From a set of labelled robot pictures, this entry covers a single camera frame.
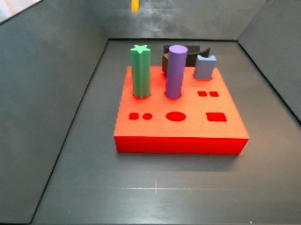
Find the purple cylinder peg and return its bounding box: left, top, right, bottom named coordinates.
left=166, top=45, right=188, bottom=99

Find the light blue notched peg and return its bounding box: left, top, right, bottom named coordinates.
left=194, top=55, right=217, bottom=80

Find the green star peg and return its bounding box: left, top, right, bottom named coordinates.
left=131, top=45, right=151, bottom=99

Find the yellow square-circle peg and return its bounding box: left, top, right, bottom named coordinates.
left=131, top=0, right=139, bottom=12

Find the red peg board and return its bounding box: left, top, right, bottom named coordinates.
left=114, top=66, right=249, bottom=155

